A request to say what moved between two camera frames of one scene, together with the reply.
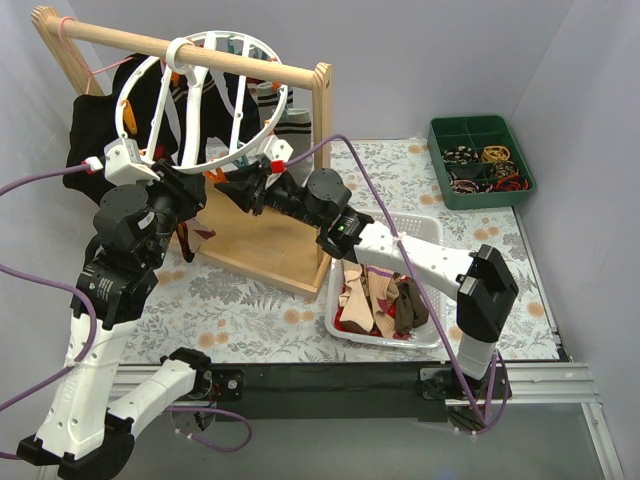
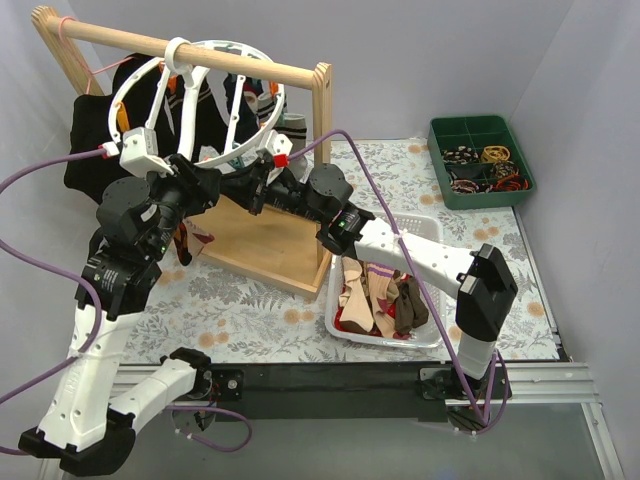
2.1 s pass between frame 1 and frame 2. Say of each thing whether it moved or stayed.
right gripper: stayed
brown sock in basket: stayed
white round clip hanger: moved
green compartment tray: stayed
